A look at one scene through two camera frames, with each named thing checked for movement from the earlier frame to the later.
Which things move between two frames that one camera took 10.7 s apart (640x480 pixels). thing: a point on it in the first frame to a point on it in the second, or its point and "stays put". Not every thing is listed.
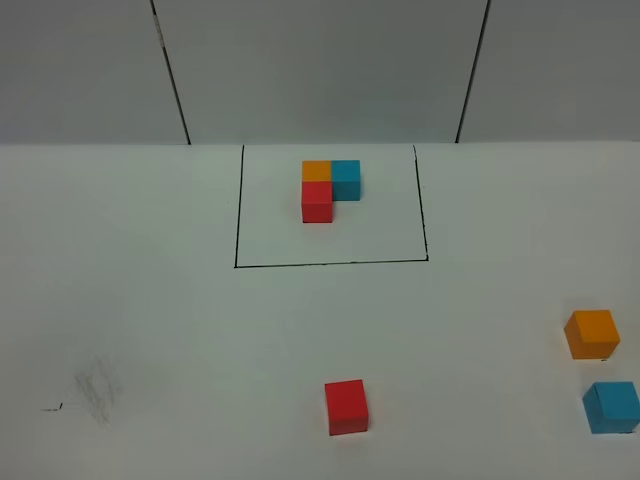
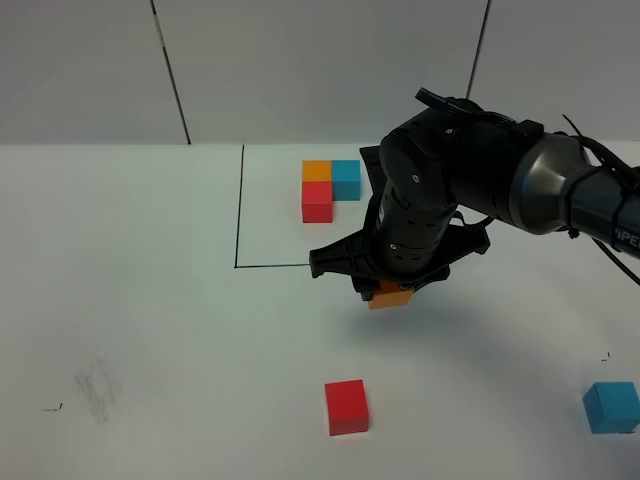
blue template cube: x=346 y=180 stays put
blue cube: x=612 y=407 stays put
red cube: x=347 y=407 stays put
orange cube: x=591 y=334 to x=390 y=294
